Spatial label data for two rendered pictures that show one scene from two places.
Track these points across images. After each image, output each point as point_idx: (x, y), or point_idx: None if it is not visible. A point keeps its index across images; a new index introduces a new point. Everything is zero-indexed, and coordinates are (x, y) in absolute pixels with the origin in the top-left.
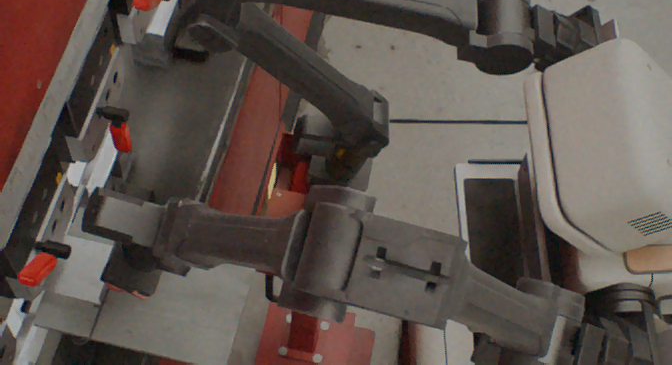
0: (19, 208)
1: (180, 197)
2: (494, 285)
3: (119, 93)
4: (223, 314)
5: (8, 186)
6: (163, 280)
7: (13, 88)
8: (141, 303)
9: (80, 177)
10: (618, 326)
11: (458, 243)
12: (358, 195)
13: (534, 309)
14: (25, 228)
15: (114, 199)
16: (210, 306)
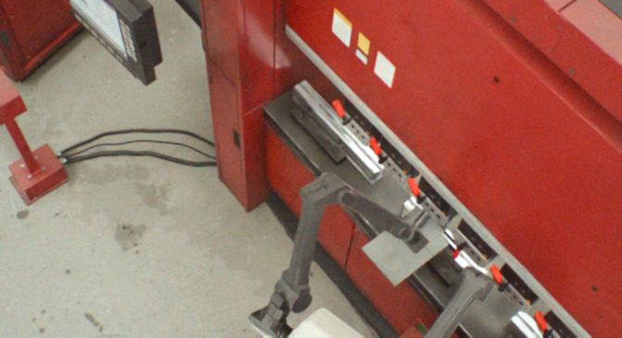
0: (431, 185)
1: (442, 295)
2: (304, 231)
3: (476, 263)
4: (379, 259)
5: (434, 177)
6: (404, 250)
7: (454, 178)
8: (401, 240)
9: (464, 255)
10: (277, 319)
11: (313, 202)
12: (342, 193)
13: (295, 267)
14: (428, 189)
15: (419, 213)
16: (385, 257)
